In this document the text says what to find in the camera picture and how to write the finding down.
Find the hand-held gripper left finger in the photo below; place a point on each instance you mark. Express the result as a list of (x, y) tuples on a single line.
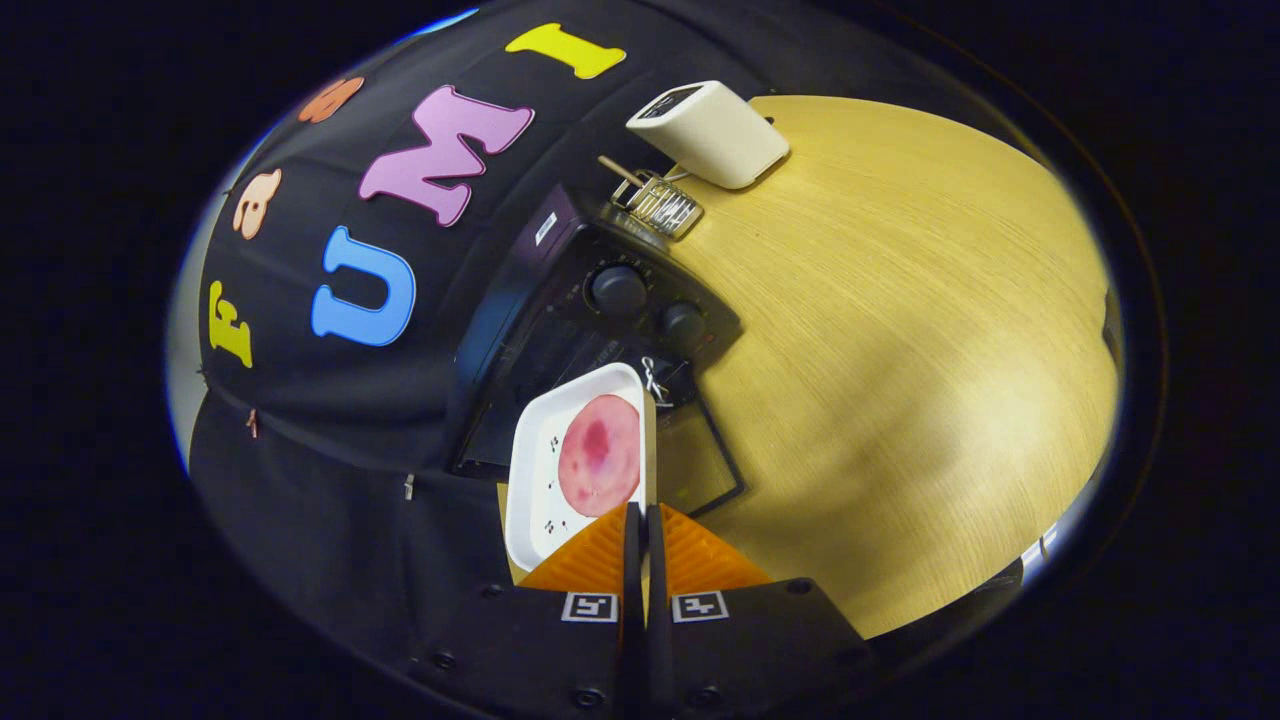
[(560, 660)]

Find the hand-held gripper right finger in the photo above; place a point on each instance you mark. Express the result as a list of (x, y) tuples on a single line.
[(740, 660)]

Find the white square plate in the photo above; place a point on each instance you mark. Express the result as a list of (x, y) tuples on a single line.
[(535, 480)]

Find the pink ham slice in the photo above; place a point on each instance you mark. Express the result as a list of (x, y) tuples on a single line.
[(598, 455)]

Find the black toaster oven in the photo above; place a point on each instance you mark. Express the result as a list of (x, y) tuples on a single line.
[(620, 290)]

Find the white pop-up toaster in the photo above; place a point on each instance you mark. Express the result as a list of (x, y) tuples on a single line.
[(720, 135)]

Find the wooden stick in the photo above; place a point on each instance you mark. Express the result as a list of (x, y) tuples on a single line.
[(620, 170)]

